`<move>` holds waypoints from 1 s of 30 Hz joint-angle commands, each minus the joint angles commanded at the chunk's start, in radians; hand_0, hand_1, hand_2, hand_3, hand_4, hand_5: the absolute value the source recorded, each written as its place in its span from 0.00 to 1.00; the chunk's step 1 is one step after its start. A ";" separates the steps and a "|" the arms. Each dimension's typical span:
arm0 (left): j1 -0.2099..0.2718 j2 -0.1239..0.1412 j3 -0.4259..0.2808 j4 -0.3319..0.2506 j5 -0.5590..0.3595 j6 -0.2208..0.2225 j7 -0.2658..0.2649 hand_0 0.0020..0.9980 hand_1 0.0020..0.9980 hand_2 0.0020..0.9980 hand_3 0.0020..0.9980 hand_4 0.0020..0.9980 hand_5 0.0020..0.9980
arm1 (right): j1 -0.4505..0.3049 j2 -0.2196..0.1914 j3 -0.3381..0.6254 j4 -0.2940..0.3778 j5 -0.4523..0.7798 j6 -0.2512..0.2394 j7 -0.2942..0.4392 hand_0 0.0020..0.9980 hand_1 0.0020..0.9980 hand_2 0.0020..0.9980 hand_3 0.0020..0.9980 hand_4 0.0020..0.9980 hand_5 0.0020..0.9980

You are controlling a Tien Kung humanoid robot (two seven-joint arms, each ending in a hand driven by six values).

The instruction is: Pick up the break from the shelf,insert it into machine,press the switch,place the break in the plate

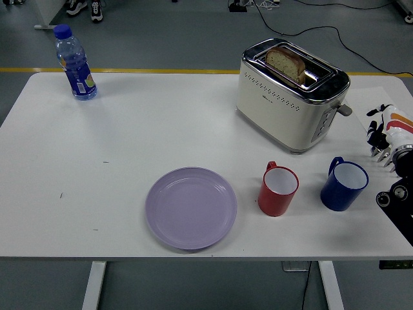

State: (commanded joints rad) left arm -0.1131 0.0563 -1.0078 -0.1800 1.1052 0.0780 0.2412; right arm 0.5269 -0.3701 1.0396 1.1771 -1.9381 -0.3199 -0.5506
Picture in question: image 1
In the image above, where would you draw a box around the black power strip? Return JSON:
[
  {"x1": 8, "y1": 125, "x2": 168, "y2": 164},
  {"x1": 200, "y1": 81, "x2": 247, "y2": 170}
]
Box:
[{"x1": 228, "y1": 0, "x2": 248, "y2": 13}]

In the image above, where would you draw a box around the cream and chrome toaster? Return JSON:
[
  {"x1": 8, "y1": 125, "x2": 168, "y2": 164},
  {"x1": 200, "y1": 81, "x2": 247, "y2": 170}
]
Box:
[{"x1": 235, "y1": 37, "x2": 354, "y2": 155}]

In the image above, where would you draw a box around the black and white sneaker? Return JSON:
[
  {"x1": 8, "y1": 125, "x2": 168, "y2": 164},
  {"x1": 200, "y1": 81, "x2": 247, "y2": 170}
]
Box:
[
  {"x1": 90, "y1": 0, "x2": 104, "y2": 23},
  {"x1": 66, "y1": 0, "x2": 88, "y2": 16}
]

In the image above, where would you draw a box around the metal toast rack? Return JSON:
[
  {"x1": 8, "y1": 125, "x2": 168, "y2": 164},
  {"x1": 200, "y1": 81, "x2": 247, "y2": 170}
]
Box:
[{"x1": 370, "y1": 147, "x2": 398, "y2": 174}]

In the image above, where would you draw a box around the bread slice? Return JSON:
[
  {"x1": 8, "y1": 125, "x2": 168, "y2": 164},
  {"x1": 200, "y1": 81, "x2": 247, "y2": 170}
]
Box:
[{"x1": 265, "y1": 46, "x2": 307, "y2": 84}]

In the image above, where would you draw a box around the red mug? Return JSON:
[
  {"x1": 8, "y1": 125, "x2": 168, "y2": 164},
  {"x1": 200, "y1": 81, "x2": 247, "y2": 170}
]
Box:
[{"x1": 257, "y1": 160, "x2": 300, "y2": 217}]

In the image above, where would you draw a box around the grey metal stand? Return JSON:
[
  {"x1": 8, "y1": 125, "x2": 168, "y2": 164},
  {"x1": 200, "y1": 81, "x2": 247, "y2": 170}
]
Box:
[{"x1": 396, "y1": 0, "x2": 413, "y2": 24}]

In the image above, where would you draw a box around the blue water bottle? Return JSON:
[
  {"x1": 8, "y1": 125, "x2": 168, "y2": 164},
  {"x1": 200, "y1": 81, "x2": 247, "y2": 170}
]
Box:
[{"x1": 53, "y1": 24, "x2": 98, "y2": 101}]

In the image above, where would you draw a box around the long black floor cable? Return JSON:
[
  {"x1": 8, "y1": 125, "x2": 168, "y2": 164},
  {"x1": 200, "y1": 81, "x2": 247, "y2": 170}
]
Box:
[{"x1": 254, "y1": 0, "x2": 413, "y2": 78}]

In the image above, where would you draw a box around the black cable under table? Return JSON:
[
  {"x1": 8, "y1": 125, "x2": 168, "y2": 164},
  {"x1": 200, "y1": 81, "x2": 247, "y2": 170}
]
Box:
[{"x1": 301, "y1": 261, "x2": 312, "y2": 310}]

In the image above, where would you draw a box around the black table control panel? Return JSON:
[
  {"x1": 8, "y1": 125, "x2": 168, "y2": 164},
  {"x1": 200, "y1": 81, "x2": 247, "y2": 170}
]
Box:
[{"x1": 379, "y1": 260, "x2": 413, "y2": 271}]

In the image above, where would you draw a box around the white paper sheet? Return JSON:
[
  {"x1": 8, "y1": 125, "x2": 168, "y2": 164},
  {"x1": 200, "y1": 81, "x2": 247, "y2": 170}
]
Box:
[{"x1": 344, "y1": 86, "x2": 408, "y2": 140}]

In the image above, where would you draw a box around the white desk leg frame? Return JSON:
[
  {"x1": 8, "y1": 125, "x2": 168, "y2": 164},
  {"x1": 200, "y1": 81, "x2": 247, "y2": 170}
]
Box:
[{"x1": 34, "y1": 0, "x2": 78, "y2": 31}]

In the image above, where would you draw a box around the purple plate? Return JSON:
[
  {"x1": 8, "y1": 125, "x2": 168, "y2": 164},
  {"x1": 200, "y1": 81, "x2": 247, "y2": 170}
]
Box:
[{"x1": 144, "y1": 166, "x2": 238, "y2": 251}]

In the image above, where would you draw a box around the white table leg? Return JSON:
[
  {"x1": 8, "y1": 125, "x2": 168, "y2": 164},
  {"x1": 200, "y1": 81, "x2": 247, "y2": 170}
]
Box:
[
  {"x1": 317, "y1": 260, "x2": 345, "y2": 310},
  {"x1": 81, "y1": 261, "x2": 107, "y2": 310}
]

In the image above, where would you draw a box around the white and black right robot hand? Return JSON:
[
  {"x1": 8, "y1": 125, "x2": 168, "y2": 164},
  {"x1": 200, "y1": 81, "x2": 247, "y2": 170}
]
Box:
[{"x1": 366, "y1": 103, "x2": 413, "y2": 152}]

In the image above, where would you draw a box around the clear bracket under table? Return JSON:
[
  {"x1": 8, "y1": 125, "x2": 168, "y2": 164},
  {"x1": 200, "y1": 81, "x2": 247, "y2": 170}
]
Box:
[{"x1": 282, "y1": 260, "x2": 311, "y2": 273}]

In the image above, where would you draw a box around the thin black floor cable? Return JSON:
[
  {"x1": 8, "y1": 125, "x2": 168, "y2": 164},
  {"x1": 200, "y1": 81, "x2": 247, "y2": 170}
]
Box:
[{"x1": 290, "y1": 0, "x2": 403, "y2": 11}]

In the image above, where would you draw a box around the blue mug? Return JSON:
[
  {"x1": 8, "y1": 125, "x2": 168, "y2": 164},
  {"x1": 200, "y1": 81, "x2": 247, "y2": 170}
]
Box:
[{"x1": 319, "y1": 156, "x2": 370, "y2": 212}]

